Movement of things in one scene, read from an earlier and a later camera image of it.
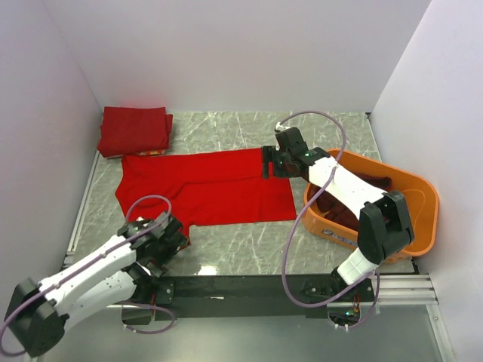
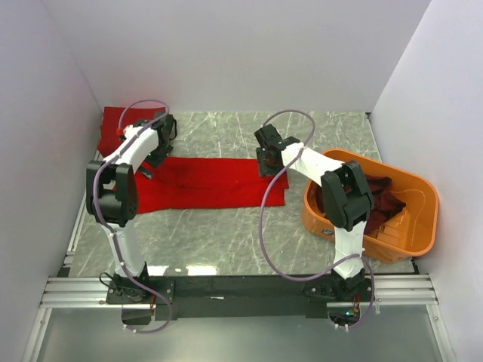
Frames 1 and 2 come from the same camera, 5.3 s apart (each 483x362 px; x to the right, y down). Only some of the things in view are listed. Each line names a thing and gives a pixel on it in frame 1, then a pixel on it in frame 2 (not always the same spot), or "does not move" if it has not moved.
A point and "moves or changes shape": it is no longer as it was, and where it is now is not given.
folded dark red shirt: (127, 130) does not move
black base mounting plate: (261, 296) does not move
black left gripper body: (170, 247) -> (157, 155)
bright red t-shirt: (206, 187) moves or changes shape
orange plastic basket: (419, 195) does not move
